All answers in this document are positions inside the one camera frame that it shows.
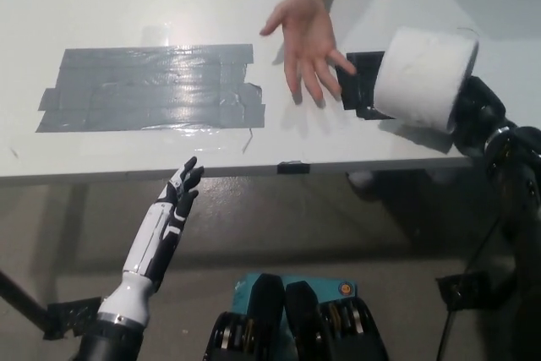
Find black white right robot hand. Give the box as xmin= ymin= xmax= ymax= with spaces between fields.
xmin=447 ymin=75 xmax=521 ymax=160

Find bare person hand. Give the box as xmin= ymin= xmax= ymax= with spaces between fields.
xmin=259 ymin=0 xmax=356 ymax=105

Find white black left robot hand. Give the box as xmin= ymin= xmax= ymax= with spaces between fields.
xmin=96 ymin=156 xmax=206 ymax=328

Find white toilet paper roll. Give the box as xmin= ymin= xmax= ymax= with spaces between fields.
xmin=374 ymin=26 xmax=481 ymax=134

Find black tape square patch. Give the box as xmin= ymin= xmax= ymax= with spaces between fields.
xmin=336 ymin=51 xmax=396 ymax=121

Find white object under table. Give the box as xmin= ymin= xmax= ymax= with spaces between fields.
xmin=347 ymin=169 xmax=375 ymax=189

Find black diagonal pole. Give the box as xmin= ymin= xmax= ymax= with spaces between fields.
xmin=0 ymin=270 xmax=54 ymax=332

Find grey duct tape patch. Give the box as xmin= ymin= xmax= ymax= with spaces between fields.
xmin=36 ymin=42 xmax=266 ymax=134

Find thin black cable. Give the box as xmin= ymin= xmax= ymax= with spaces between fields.
xmin=439 ymin=216 xmax=504 ymax=361

